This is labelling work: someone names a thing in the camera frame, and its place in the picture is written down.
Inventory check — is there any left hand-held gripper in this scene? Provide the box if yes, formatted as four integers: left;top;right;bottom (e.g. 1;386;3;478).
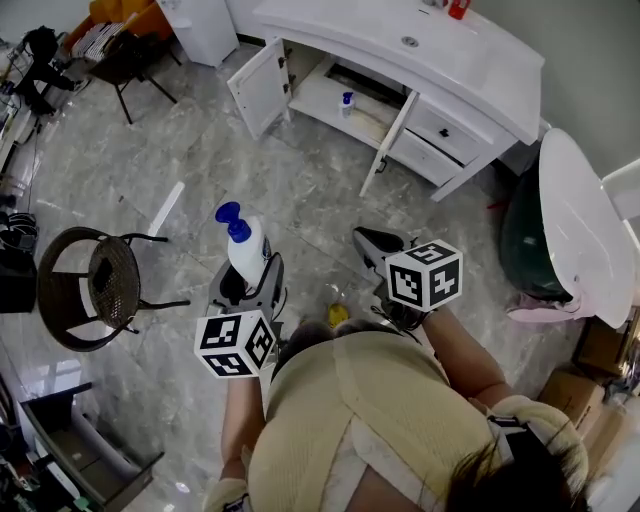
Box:
193;251;289;381

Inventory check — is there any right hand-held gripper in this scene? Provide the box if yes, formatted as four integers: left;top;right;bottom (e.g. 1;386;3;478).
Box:
352;226;464;327

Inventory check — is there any white bottle blue spray cap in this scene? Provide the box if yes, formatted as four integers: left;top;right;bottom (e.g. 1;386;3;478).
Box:
214;201;274;292

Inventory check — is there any white sink vanity cabinet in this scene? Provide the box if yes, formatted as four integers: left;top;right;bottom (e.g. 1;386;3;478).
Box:
227;0;546;204

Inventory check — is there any person's left forearm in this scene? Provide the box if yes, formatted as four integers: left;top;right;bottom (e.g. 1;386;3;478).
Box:
219;373;267;482

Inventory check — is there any person's right forearm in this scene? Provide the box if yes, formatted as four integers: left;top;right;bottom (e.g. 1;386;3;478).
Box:
422;303;512;402

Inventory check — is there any white cabinet door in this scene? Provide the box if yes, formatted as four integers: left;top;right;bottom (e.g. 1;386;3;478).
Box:
358;89;420;198
227;37;292;142

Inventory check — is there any white flat strip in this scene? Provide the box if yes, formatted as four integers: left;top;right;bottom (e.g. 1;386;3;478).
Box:
147;181;187;238

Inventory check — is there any dark wicker round chair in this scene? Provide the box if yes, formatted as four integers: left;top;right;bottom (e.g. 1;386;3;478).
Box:
36;225;192;353

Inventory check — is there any dark green bin bag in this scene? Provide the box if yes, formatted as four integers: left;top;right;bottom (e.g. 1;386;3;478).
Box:
498;164;576;304

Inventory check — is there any person's beige knit top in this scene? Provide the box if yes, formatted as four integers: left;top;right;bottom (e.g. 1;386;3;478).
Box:
202;327;591;512

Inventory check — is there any white toilet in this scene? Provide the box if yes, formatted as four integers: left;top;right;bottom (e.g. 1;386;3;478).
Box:
537;127;640;331

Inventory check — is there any black low shelf table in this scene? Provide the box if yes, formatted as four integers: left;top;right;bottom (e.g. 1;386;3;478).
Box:
18;381;166;507

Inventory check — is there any black bag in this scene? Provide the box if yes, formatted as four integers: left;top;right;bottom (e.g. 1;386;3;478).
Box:
0;211;40;315

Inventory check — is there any brown cardboard box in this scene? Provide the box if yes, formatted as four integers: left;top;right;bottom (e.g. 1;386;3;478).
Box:
537;367;607;432

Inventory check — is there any orange sofa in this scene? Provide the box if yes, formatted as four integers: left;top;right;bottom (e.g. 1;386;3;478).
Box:
63;0;174;57

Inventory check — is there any black metal frame chair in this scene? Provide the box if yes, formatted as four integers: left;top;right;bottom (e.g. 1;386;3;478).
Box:
88;29;182;126

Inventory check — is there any white pedestal cabinet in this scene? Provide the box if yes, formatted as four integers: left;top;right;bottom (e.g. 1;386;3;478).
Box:
156;0;242;69

